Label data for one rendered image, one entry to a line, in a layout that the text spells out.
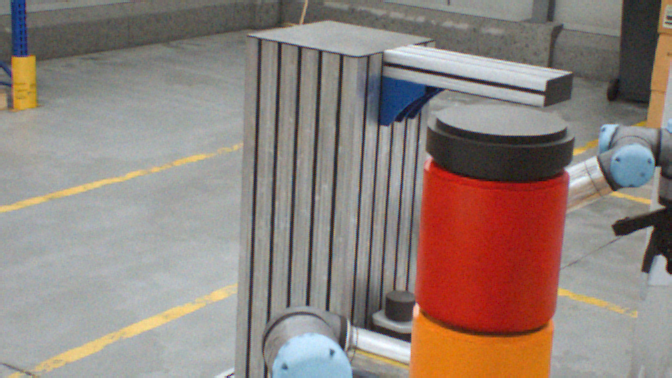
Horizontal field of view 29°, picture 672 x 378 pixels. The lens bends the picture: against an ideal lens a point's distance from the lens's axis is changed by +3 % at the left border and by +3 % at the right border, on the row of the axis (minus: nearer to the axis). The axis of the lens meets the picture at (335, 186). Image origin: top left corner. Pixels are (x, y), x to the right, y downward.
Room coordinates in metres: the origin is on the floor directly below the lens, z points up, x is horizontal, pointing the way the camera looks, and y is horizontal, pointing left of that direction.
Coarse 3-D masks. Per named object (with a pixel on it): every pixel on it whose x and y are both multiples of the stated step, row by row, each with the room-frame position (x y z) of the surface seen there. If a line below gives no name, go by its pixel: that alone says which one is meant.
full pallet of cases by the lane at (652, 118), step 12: (660, 12) 9.05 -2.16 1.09; (660, 24) 9.04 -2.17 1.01; (660, 36) 9.04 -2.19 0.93; (660, 48) 9.03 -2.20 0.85; (660, 60) 9.02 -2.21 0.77; (660, 72) 9.02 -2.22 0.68; (660, 84) 9.01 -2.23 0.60; (660, 96) 8.99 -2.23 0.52; (648, 108) 9.03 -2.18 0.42; (660, 108) 8.98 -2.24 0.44; (648, 120) 9.03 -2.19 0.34; (660, 120) 8.97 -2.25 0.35
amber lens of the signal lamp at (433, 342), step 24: (432, 336) 0.41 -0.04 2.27; (456, 336) 0.41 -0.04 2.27; (480, 336) 0.41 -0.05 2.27; (504, 336) 0.41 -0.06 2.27; (528, 336) 0.41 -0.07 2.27; (552, 336) 0.42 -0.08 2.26; (432, 360) 0.41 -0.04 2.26; (456, 360) 0.41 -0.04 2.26; (480, 360) 0.40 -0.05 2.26; (504, 360) 0.40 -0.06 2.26; (528, 360) 0.41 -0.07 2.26
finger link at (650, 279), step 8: (656, 256) 2.42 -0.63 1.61; (656, 264) 2.41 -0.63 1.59; (664, 264) 2.40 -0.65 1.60; (656, 272) 2.40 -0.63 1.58; (664, 272) 2.39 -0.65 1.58; (640, 280) 2.40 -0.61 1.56; (648, 280) 2.39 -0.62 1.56; (656, 280) 2.39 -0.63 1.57; (664, 280) 2.38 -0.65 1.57; (640, 288) 2.40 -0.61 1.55; (648, 288) 2.40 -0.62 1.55; (640, 296) 2.39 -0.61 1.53
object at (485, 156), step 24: (432, 120) 0.43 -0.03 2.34; (456, 120) 0.42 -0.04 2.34; (480, 120) 0.43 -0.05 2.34; (504, 120) 0.43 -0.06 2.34; (528, 120) 0.43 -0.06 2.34; (552, 120) 0.43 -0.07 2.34; (432, 144) 0.42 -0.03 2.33; (456, 144) 0.41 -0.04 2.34; (480, 144) 0.41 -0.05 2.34; (504, 144) 0.41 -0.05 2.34; (528, 144) 0.41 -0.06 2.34; (552, 144) 0.41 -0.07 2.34; (456, 168) 0.41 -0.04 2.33; (480, 168) 0.41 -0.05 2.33; (504, 168) 0.40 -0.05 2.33; (528, 168) 0.41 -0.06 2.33; (552, 168) 0.41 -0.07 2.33
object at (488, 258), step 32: (448, 192) 0.41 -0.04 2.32; (480, 192) 0.41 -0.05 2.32; (512, 192) 0.40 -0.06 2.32; (544, 192) 0.41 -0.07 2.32; (448, 224) 0.41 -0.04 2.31; (480, 224) 0.41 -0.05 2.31; (512, 224) 0.40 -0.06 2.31; (544, 224) 0.41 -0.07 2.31; (448, 256) 0.41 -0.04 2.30; (480, 256) 0.40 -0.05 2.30; (512, 256) 0.40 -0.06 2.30; (544, 256) 0.41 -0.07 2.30; (416, 288) 0.43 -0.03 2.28; (448, 288) 0.41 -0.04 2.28; (480, 288) 0.40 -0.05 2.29; (512, 288) 0.40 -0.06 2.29; (544, 288) 0.41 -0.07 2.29; (448, 320) 0.41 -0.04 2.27; (480, 320) 0.40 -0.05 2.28; (512, 320) 0.41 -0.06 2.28; (544, 320) 0.41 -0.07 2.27
